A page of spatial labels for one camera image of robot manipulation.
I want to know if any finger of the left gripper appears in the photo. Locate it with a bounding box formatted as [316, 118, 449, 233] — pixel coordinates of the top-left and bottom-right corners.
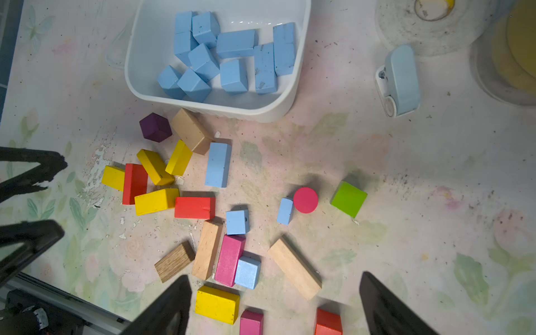
[1, 147, 68, 202]
[1, 220, 65, 286]

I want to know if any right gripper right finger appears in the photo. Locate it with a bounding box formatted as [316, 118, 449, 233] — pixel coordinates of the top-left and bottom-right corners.
[360, 272, 438, 335]

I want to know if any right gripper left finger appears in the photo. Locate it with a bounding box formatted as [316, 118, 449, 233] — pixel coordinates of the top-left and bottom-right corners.
[121, 275, 193, 334]

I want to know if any small blue block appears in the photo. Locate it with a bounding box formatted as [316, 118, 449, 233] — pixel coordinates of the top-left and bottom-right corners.
[276, 198, 294, 226]

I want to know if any blue long block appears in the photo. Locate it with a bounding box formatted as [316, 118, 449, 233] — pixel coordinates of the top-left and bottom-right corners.
[273, 22, 296, 77]
[216, 29, 258, 59]
[205, 142, 232, 188]

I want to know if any blue cube pair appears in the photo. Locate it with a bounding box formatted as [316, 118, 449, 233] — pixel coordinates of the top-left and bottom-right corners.
[234, 256, 261, 290]
[188, 43, 220, 82]

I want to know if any white rectangular plastic tray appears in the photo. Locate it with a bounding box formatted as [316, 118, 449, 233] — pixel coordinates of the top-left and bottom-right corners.
[124, 0, 313, 124]

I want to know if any blue thin block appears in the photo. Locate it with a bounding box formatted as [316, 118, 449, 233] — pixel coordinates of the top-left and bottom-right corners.
[253, 43, 278, 94]

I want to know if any yellow block bottom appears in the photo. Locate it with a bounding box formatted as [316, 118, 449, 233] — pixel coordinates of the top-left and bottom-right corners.
[195, 286, 240, 325]

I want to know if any brown grained wooden block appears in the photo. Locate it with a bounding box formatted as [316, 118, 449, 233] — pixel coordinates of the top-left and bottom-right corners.
[155, 241, 195, 283]

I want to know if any red cube block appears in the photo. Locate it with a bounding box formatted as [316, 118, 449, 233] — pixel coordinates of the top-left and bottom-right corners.
[314, 308, 343, 335]

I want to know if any yellow flat block left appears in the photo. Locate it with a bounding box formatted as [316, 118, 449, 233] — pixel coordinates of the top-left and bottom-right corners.
[101, 166, 125, 192]

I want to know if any tan upright wooden block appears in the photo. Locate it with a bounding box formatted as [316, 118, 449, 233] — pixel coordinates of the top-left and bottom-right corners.
[192, 221, 223, 280]

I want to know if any magenta block bottom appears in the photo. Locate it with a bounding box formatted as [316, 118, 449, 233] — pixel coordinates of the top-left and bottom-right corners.
[240, 310, 264, 335]

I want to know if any tan slanted wooden block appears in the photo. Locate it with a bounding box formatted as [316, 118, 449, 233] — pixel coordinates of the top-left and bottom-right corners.
[268, 237, 322, 301]

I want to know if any red thin upright block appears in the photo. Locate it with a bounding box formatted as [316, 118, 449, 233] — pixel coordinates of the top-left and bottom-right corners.
[122, 163, 148, 205]

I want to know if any magenta upright block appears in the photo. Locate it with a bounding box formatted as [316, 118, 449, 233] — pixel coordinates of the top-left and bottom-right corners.
[214, 235, 246, 287]

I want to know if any yellow slanted block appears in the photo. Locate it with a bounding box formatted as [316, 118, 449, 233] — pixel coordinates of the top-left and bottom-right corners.
[137, 149, 175, 186]

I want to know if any red long block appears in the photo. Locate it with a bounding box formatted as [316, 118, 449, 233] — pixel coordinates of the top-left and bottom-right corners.
[174, 197, 216, 221]

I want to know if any purple cube block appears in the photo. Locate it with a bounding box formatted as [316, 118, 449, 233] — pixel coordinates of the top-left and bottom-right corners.
[139, 113, 173, 142]

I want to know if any yellow large block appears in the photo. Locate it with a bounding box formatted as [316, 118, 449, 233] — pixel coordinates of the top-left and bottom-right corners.
[135, 188, 180, 216]

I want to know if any green cube block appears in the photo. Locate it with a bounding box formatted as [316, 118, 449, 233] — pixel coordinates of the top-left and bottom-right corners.
[331, 181, 368, 219]

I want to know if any yellow thin upright block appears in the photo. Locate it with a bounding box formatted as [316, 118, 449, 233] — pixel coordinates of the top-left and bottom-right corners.
[166, 140, 193, 176]

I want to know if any magenta cylinder block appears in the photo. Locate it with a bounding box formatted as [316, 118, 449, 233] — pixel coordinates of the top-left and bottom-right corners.
[293, 187, 319, 214]

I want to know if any tan wooden block upper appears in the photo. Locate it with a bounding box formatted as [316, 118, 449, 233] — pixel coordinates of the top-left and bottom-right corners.
[171, 108, 214, 155]

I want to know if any yellow pen holder cup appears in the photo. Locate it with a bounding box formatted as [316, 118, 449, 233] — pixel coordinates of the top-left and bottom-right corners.
[470, 1, 535, 108]

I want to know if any clear tape roll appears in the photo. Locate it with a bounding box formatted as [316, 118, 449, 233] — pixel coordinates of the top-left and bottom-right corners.
[375, 0, 499, 57]

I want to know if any aluminium mounting rail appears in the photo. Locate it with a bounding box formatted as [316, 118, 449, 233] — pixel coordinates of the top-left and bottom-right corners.
[1, 273, 131, 334]

